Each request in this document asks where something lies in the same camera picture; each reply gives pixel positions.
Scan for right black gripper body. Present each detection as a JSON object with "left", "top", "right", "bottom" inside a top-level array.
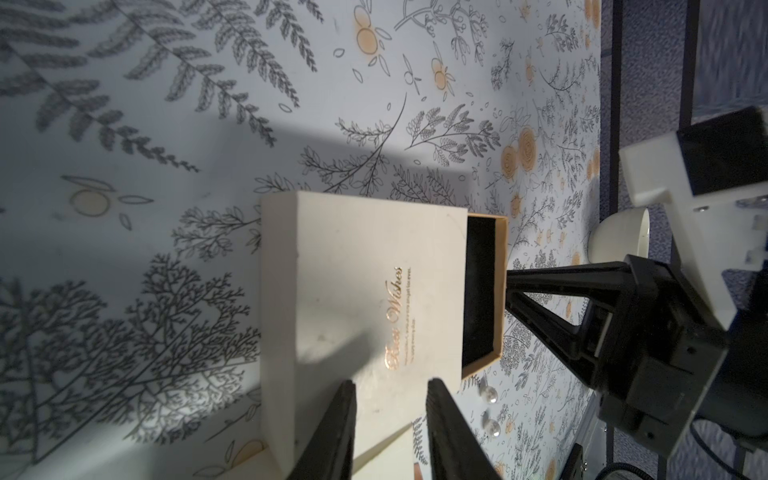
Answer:
[{"left": 600, "top": 255, "right": 767, "bottom": 457}]

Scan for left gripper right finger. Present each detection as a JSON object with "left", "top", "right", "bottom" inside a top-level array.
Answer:
[{"left": 426, "top": 378, "right": 500, "bottom": 480}]

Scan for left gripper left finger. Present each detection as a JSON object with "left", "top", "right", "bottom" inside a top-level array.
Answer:
[{"left": 287, "top": 380, "right": 357, "bottom": 480}]

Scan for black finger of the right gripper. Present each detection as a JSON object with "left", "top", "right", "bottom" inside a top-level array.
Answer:
[{"left": 505, "top": 262, "right": 630, "bottom": 388}]

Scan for cream jewelry box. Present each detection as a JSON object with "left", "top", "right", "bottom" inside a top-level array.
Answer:
[{"left": 260, "top": 191, "right": 508, "bottom": 478}]

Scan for pearl earring lower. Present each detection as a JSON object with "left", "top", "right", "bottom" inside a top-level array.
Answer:
[{"left": 481, "top": 410, "right": 501, "bottom": 438}]

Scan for pearl earring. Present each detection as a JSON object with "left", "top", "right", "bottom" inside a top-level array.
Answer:
[
  {"left": 479, "top": 378, "right": 499, "bottom": 405},
  {"left": 481, "top": 410, "right": 501, "bottom": 438}
]

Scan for cream ceramic bowl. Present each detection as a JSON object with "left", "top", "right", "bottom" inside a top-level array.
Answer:
[{"left": 587, "top": 208, "right": 650, "bottom": 263}]

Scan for pearl earring upper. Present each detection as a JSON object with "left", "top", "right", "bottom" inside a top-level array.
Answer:
[{"left": 479, "top": 378, "right": 499, "bottom": 405}]

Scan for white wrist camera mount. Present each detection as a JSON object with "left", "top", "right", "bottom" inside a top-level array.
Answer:
[{"left": 619, "top": 107, "right": 767, "bottom": 328}]

